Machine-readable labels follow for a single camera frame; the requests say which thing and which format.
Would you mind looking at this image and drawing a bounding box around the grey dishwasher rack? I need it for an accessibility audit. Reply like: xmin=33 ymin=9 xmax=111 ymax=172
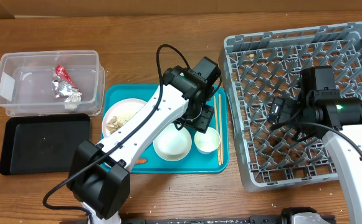
xmin=219 ymin=22 xmax=362 ymax=192

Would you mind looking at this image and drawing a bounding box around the red foil snack wrapper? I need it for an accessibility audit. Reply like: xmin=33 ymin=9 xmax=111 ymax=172
xmin=52 ymin=65 xmax=82 ymax=98

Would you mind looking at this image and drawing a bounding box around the left wooden chopstick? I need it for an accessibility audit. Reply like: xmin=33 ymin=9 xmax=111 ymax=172
xmin=214 ymin=96 xmax=222 ymax=166

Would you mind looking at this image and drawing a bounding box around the white shallow bowl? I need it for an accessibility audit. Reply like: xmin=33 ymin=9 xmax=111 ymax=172
xmin=153 ymin=123 xmax=192 ymax=162

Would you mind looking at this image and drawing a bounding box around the small white cup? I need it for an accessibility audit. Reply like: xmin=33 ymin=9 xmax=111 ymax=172
xmin=194 ymin=127 xmax=217 ymax=154

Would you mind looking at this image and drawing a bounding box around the clear plastic bin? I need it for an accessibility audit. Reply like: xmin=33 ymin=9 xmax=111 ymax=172
xmin=0 ymin=50 xmax=105 ymax=117

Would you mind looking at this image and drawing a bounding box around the orange carrot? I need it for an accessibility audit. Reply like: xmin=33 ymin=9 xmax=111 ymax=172
xmin=136 ymin=158 xmax=148 ymax=165

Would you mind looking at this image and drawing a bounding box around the white tissue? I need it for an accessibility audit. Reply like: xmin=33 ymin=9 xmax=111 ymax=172
xmin=64 ymin=93 xmax=82 ymax=111

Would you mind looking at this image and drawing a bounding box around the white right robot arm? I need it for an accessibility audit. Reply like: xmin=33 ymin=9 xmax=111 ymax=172
xmin=268 ymin=66 xmax=362 ymax=223

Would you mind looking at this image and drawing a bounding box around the black tray bin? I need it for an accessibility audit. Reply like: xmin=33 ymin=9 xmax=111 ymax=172
xmin=0 ymin=113 xmax=91 ymax=175

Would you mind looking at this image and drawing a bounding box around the pile of peanut shells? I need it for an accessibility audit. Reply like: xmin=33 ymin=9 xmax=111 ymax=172
xmin=106 ymin=116 xmax=128 ymax=134

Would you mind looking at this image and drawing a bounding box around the pile of rice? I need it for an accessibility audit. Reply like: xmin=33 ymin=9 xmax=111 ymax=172
xmin=121 ymin=111 xmax=136 ymax=123

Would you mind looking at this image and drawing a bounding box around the right wooden chopstick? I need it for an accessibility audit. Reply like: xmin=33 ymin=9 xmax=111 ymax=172
xmin=219 ymin=95 xmax=223 ymax=166

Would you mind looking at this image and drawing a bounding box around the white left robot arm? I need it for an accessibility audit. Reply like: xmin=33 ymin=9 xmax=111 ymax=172
xmin=67 ymin=57 xmax=221 ymax=223

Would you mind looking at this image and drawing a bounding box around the pink dinner plate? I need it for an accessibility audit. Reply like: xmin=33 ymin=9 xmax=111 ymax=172
xmin=102 ymin=98 xmax=146 ymax=138

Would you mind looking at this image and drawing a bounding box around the teal serving tray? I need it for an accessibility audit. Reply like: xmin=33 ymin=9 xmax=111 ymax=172
xmin=103 ymin=84 xmax=229 ymax=174

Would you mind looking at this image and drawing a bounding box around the wooden chopstick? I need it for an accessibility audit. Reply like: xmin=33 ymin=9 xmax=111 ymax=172
xmin=214 ymin=96 xmax=222 ymax=166
xmin=219 ymin=95 xmax=223 ymax=166

